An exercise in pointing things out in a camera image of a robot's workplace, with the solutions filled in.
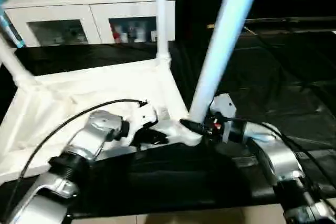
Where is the teal plastic object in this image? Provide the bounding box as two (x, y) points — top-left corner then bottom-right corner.
(0, 0), (26, 49)

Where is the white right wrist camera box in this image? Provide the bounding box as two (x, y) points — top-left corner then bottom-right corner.
(209, 93), (237, 123)

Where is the black work mat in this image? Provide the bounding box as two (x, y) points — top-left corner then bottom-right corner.
(0, 27), (336, 219)

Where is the red bottle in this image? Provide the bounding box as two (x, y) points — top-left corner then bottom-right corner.
(112, 27), (122, 44)

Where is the dark metal rail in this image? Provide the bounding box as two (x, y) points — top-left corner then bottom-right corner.
(244, 17), (336, 26)

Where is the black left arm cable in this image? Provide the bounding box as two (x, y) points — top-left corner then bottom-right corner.
(0, 99), (148, 220)

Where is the white glass-door cabinet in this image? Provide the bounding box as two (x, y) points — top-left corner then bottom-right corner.
(2, 0), (177, 47)

